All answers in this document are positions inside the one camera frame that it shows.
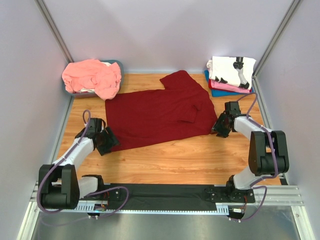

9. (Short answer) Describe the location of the dark red t-shirt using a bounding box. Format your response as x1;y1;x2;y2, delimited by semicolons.
105;70;218;152

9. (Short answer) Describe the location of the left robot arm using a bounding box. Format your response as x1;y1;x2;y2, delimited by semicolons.
36;118;120;213

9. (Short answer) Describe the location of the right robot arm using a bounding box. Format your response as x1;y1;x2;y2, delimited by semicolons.
211;101;290;202

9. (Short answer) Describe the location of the blue folded t-shirt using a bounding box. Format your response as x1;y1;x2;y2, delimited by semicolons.
204;70;243;97

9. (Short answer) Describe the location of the pink folded t-shirt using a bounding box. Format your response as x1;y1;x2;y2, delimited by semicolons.
211;79;252;94

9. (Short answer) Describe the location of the red folded t-shirt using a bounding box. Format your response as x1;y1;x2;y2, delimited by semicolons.
207;79;213;89

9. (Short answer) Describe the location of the blue-grey laundry basket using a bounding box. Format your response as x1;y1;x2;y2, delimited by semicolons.
61;59;125;99

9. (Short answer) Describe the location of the white folded printed t-shirt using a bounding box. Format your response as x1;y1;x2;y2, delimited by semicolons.
206;56;256;89

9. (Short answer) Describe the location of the pink crumpled t-shirt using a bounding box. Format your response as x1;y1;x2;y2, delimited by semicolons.
61;58;123;101

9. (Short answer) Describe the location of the black base mat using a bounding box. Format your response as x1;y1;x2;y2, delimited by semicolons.
99;182;256;211

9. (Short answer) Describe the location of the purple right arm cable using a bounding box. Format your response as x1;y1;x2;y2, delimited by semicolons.
234;92;280;188

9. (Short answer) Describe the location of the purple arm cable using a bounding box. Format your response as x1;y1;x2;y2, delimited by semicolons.
234;92;280;188
36;109;92;213

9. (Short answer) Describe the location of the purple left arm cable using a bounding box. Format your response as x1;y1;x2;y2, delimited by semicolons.
36;109;92;213

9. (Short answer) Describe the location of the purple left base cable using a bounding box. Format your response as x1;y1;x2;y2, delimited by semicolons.
39;186;131;227

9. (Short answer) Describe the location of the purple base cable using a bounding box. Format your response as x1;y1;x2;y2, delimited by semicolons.
39;186;131;227
227;184;268;223

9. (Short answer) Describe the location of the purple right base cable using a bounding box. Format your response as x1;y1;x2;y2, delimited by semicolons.
227;184;268;223

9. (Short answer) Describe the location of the right aluminium frame post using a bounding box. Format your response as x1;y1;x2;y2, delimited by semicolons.
252;0;304;76

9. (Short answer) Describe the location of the aluminium frame post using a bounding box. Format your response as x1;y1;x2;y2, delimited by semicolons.
252;0;304;76
34;0;74;63

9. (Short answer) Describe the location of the left aluminium frame post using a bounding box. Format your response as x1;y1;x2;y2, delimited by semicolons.
34;0;74;63

